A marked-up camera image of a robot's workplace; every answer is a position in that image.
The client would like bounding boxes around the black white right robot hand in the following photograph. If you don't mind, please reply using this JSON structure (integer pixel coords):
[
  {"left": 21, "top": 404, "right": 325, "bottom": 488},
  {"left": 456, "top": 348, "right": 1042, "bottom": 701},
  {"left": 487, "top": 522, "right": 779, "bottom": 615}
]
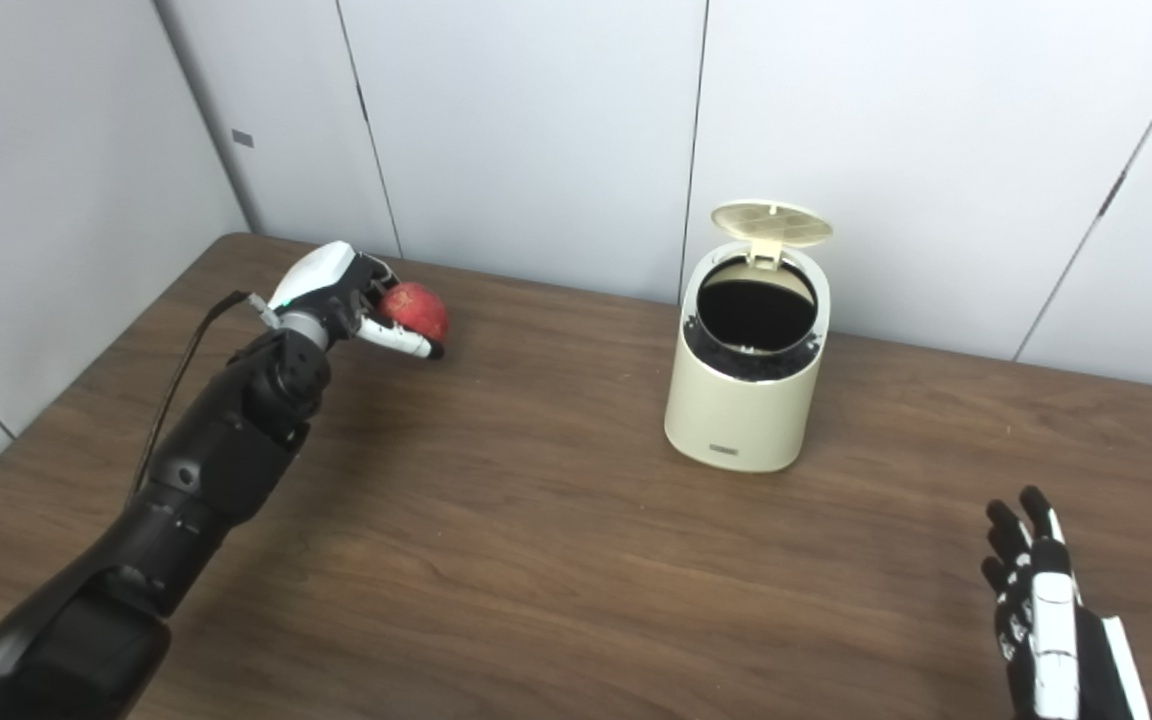
[{"left": 981, "top": 486, "right": 1152, "bottom": 720}]

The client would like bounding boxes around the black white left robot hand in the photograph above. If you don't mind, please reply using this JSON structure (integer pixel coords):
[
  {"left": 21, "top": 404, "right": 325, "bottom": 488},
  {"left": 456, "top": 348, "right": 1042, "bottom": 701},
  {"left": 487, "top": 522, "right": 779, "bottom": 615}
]
[{"left": 266, "top": 240, "right": 445, "bottom": 361}]

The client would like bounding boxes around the red apple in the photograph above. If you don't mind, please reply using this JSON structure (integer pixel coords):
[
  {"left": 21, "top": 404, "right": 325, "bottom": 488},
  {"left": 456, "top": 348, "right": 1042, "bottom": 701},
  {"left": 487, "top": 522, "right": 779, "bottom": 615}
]
[{"left": 381, "top": 282, "right": 450, "bottom": 344}]

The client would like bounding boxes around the cream round bin lid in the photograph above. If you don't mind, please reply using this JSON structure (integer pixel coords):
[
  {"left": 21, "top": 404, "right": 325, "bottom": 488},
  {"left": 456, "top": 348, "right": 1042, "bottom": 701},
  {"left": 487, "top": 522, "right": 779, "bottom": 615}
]
[{"left": 711, "top": 200, "right": 834, "bottom": 269}]

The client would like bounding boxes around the cream-colored bin body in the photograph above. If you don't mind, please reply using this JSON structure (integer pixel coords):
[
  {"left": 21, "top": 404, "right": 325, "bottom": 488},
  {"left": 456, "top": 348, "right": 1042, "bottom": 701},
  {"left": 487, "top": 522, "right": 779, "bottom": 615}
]
[{"left": 664, "top": 240, "right": 830, "bottom": 474}]

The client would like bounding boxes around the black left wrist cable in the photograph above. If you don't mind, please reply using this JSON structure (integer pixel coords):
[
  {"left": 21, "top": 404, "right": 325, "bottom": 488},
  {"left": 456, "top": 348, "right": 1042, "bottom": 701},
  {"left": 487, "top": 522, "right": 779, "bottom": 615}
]
[{"left": 126, "top": 290, "right": 282, "bottom": 506}]

